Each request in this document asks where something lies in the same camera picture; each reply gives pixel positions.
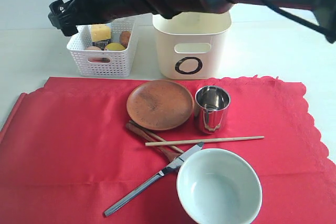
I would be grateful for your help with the red table cloth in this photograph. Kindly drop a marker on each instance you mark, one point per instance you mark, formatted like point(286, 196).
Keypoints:
point(66, 155)

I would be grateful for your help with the light wooden chopstick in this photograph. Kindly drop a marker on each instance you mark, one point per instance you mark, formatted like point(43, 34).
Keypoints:
point(208, 140)

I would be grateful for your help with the cream plastic bin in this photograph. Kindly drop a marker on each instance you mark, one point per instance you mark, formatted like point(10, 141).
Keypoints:
point(191, 45)

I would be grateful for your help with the white ceramic bowl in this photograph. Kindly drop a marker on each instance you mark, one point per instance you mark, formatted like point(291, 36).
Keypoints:
point(218, 186)

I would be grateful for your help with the white perforated plastic basket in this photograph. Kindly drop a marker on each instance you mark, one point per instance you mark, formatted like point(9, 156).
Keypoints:
point(107, 64)

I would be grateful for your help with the yellow cheese wedge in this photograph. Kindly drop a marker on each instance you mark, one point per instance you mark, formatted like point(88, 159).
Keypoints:
point(100, 32)

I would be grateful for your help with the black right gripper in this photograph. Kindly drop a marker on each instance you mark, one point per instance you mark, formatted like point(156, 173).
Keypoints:
point(66, 16)

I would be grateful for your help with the yellow lemon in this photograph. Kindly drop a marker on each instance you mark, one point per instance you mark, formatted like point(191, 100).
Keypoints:
point(114, 46)

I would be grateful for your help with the brown egg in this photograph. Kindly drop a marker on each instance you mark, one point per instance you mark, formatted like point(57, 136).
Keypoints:
point(93, 48)

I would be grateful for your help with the stainless steel cup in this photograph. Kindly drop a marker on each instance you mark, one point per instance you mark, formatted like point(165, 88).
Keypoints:
point(211, 109)

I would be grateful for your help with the brown wooden plate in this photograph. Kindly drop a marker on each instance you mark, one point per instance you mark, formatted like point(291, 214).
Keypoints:
point(160, 105)

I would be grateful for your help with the brown wooden spoon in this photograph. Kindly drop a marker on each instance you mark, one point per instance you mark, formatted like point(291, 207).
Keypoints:
point(170, 155)

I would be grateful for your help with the white blue packet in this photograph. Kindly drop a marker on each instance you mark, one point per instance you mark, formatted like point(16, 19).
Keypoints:
point(102, 44)

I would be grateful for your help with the brown wooden chopstick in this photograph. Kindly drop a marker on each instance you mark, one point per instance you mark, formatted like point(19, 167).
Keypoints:
point(158, 138)

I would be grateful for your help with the stainless steel knife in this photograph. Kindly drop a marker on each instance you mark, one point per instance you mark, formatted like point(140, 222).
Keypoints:
point(172, 166)

